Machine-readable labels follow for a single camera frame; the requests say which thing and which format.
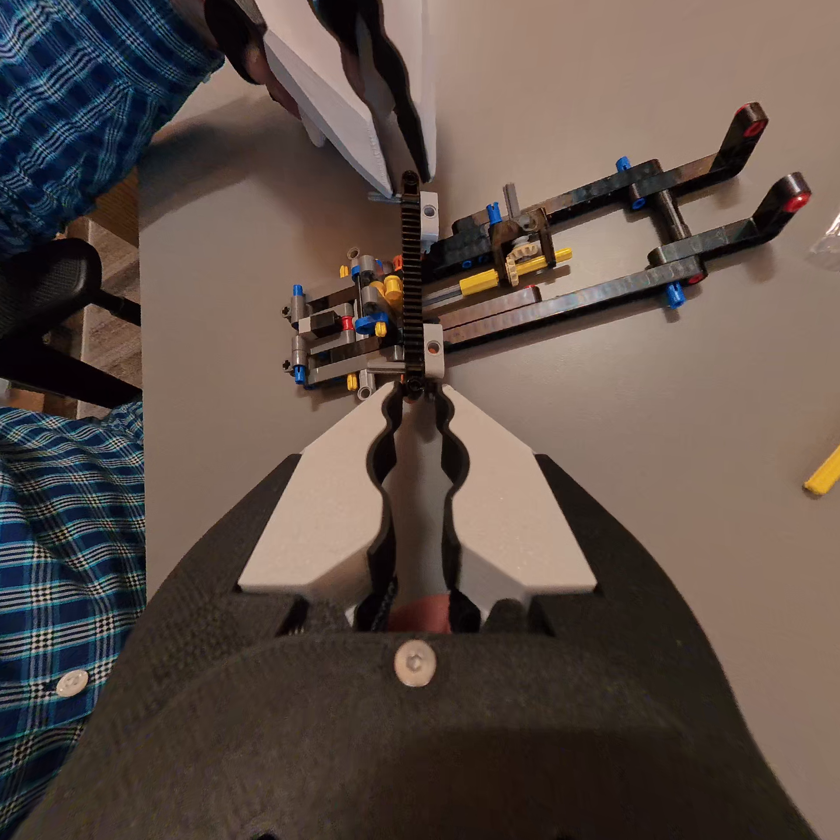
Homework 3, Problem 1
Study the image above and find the yellow lego axle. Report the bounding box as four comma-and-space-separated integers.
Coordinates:
803, 445, 840, 497

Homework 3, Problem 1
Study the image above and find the black office chair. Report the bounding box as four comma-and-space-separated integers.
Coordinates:
0, 238, 142, 409

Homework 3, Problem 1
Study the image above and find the clear plastic parts bag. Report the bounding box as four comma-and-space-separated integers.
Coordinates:
806, 209, 840, 271

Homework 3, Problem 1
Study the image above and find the black lego chassis assembly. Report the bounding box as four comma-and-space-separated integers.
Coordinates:
282, 101, 812, 403

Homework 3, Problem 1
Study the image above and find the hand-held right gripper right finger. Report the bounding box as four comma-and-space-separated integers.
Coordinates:
432, 382, 598, 631

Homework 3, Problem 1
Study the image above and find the person's left hand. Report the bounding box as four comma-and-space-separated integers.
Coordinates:
205, 0, 304, 120

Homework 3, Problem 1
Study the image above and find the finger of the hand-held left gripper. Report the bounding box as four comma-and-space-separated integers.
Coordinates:
367, 0, 438, 183
252, 0, 412, 198

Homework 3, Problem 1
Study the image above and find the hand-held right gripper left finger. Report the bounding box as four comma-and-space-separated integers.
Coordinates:
238, 382, 403, 631

